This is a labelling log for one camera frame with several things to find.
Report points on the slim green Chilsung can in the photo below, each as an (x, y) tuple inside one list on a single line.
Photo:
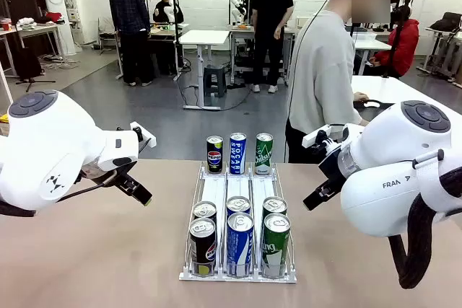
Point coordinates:
[(263, 156)]

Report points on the person in grey sweatshirt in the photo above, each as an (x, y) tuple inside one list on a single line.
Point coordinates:
[(321, 81)]

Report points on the slim blue Pocari Sweat can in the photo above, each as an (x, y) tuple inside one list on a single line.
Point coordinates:
[(238, 154)]

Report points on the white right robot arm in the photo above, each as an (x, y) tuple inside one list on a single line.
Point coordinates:
[(393, 163)]

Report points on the red cloth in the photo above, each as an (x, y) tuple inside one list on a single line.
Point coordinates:
[(54, 17)]

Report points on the person's left hand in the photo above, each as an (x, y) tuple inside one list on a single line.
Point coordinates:
[(360, 97)]

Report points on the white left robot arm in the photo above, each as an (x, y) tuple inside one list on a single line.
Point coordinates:
[(47, 149)]

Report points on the green Chilsung cider can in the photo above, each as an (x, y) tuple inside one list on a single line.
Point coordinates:
[(276, 246), (274, 205)]

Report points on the white side table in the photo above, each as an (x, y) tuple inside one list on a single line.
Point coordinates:
[(32, 30)]

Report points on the black tripod stand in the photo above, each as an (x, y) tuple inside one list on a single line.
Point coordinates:
[(27, 59)]

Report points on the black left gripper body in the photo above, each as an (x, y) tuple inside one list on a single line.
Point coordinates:
[(124, 167)]

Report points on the black mouse pad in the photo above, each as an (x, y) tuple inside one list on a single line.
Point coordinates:
[(386, 105)]

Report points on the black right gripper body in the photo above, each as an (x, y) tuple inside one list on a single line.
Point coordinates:
[(334, 167)]

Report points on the seated person in black-white top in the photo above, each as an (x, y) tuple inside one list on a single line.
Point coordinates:
[(166, 10)]

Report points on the large white table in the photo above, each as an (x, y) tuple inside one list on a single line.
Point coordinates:
[(397, 88)]

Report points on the tall white air conditioner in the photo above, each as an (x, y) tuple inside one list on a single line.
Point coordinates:
[(54, 1)]

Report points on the red cup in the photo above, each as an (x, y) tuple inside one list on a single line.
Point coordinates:
[(5, 25)]

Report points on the person in red jacket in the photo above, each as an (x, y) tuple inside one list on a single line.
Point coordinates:
[(400, 48)]

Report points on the slim black Pepsi can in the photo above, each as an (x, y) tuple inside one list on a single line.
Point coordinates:
[(215, 156)]

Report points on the yellow plastic crate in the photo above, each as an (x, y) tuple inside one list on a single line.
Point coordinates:
[(3, 118)]

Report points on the man in black t-shirt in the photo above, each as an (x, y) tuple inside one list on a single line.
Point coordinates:
[(270, 23)]

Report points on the clear acrylic can rack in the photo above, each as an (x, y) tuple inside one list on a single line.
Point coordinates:
[(238, 187)]

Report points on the grey plastic stool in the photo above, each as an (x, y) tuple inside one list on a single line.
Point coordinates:
[(214, 81)]

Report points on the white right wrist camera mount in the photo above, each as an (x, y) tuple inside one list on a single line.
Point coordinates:
[(315, 136)]

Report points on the white height-adjustable desk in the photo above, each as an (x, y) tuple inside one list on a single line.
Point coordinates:
[(204, 39)]

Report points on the white computer mouse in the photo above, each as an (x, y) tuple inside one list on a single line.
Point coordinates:
[(371, 104)]

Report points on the man in dark plaid shirt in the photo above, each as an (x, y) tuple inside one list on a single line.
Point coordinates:
[(130, 19)]

